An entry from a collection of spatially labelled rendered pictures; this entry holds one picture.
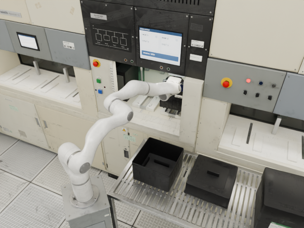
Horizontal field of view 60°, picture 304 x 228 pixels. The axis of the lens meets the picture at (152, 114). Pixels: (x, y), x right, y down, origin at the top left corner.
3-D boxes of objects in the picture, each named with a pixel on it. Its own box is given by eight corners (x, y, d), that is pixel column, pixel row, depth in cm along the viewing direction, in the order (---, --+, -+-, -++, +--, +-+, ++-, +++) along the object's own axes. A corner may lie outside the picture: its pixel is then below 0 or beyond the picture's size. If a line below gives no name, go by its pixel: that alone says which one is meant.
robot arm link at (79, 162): (68, 165, 159) (83, 180, 150) (56, 158, 149) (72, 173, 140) (122, 104, 171) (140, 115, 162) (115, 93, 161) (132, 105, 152)
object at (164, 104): (157, 110, 221) (159, 75, 204) (164, 98, 237) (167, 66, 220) (185, 116, 215) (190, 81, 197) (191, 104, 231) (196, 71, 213)
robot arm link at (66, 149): (77, 189, 157) (69, 162, 142) (60, 172, 167) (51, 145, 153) (93, 177, 164) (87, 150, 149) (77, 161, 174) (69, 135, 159)
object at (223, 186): (183, 192, 177) (185, 180, 169) (197, 162, 198) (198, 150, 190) (227, 209, 167) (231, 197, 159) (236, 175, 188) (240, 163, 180)
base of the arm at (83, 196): (72, 212, 166) (66, 194, 154) (68, 188, 180) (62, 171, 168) (102, 202, 171) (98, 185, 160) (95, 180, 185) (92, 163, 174)
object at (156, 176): (149, 152, 206) (149, 136, 195) (182, 164, 197) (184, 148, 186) (132, 178, 186) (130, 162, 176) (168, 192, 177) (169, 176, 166)
